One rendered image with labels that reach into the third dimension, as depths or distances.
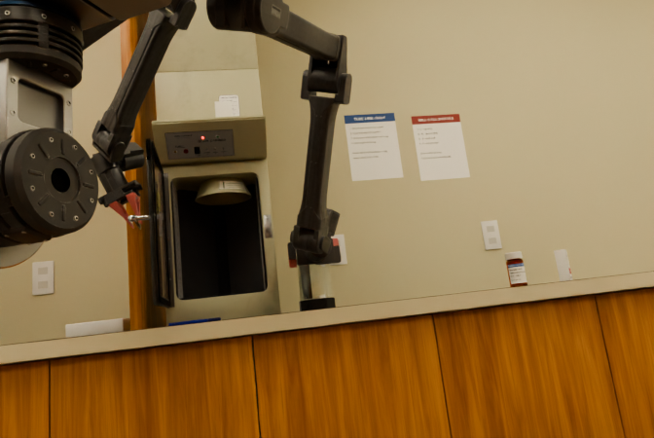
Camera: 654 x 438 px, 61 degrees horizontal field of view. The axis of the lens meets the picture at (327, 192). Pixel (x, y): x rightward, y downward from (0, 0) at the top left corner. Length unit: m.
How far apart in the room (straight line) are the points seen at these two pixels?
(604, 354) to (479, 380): 0.35
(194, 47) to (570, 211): 1.62
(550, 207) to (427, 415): 1.25
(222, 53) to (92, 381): 1.03
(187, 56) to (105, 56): 0.59
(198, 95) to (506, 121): 1.32
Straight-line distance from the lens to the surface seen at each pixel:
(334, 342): 1.38
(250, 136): 1.65
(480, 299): 1.45
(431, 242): 2.20
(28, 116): 0.84
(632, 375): 1.69
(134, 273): 1.57
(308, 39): 1.13
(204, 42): 1.85
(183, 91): 1.79
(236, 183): 1.72
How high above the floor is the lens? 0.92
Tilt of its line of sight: 12 degrees up
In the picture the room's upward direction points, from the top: 7 degrees counter-clockwise
